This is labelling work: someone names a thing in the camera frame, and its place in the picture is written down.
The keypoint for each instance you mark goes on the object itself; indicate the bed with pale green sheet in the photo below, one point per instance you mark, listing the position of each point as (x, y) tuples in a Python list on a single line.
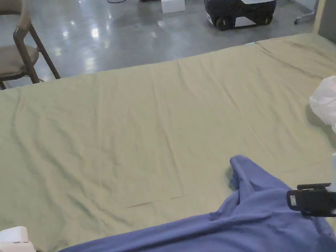
[(141, 121)]

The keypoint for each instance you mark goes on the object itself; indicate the white foam block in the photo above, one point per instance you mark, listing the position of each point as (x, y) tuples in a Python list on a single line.
[(173, 4)]

